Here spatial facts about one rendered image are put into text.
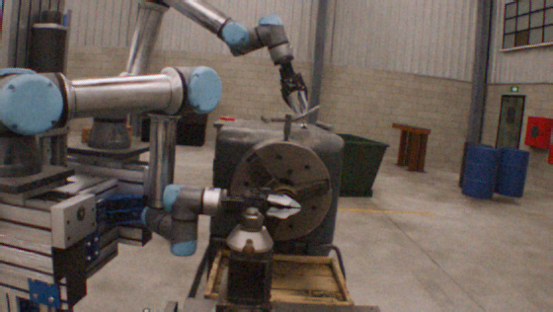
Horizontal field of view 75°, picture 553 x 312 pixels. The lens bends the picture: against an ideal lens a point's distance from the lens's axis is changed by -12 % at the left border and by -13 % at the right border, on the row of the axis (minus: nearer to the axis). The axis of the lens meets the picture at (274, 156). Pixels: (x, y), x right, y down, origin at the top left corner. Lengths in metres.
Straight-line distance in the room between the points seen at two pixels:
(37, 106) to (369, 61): 11.11
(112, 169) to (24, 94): 0.62
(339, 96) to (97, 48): 6.87
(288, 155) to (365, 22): 10.65
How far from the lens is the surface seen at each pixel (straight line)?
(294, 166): 1.25
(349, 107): 11.44
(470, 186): 7.55
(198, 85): 0.99
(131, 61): 1.51
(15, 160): 0.98
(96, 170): 1.41
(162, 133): 1.15
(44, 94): 0.83
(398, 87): 11.83
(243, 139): 1.40
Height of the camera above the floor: 1.37
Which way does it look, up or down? 8 degrees down
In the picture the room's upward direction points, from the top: 5 degrees clockwise
